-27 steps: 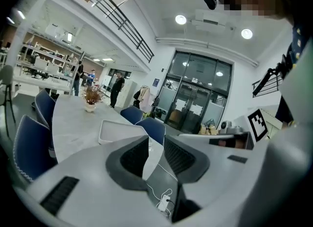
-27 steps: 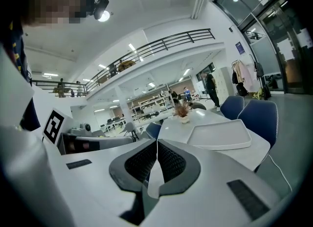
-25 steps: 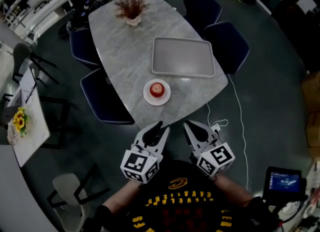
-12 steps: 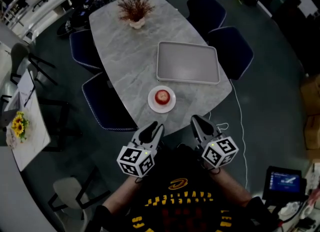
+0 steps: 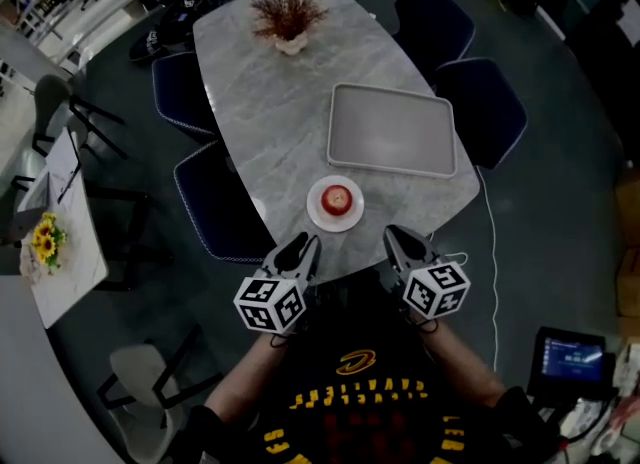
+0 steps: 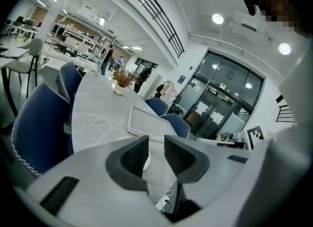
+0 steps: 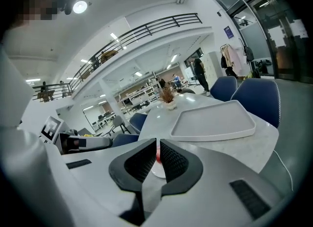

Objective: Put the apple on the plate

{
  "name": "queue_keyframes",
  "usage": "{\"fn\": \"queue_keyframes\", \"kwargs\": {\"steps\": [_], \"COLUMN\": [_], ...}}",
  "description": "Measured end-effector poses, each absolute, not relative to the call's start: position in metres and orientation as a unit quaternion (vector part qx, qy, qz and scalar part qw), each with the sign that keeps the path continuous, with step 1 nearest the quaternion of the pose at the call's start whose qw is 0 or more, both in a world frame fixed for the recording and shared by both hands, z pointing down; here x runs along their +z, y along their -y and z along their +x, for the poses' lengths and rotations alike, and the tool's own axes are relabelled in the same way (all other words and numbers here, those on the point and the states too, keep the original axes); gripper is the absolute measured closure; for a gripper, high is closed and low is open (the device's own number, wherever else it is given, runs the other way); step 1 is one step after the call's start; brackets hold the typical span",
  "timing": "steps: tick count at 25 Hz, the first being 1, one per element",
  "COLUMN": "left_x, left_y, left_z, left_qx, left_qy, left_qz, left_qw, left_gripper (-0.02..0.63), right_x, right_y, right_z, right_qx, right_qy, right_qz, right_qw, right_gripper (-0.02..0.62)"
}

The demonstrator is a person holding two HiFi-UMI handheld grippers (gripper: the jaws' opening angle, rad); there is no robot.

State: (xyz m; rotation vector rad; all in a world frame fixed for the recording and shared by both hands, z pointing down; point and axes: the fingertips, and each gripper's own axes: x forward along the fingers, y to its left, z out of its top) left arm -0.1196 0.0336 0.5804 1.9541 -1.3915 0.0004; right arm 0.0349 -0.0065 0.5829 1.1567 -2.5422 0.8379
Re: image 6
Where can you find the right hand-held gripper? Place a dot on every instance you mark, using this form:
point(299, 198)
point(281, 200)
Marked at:
point(283, 172)

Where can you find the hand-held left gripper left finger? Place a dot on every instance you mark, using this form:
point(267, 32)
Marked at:
point(97, 196)

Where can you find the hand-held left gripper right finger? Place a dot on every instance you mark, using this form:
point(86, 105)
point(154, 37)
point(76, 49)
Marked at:
point(220, 172)

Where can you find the white power strip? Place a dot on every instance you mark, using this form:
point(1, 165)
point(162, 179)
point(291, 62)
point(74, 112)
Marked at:
point(161, 204)

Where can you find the dark blue chair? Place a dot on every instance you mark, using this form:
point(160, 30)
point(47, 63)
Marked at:
point(69, 79)
point(156, 106)
point(176, 124)
point(41, 128)

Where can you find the glass entrance door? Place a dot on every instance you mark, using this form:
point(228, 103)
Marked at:
point(220, 98)

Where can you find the grey rectangular tray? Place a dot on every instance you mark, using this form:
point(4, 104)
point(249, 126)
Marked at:
point(149, 125)

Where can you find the clothes on coat rack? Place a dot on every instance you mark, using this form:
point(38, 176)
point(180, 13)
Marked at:
point(166, 90)

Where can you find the dried plant in white pot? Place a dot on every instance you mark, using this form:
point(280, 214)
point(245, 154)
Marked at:
point(123, 79)

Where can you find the round ceiling lamp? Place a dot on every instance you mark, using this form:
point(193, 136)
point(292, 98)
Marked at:
point(284, 48)
point(217, 18)

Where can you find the white shelf unit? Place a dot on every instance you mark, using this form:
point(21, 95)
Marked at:
point(78, 42)

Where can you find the grey chair with black legs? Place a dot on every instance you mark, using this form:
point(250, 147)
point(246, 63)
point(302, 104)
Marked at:
point(29, 50)

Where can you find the black balcony railing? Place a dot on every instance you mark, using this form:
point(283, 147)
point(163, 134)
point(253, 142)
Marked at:
point(161, 15)

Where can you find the black head camera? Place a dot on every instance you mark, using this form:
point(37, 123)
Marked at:
point(250, 2)

